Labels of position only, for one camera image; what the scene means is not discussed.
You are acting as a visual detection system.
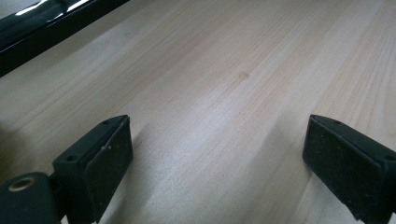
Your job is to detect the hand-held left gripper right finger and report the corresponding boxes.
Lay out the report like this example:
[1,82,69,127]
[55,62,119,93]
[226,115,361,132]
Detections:
[302,114,396,224]

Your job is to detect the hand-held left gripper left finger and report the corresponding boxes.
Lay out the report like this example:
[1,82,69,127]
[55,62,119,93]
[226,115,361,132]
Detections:
[50,114,134,224]

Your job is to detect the red and black shoe rack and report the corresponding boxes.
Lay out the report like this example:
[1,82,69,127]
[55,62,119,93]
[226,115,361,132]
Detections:
[0,0,132,78]

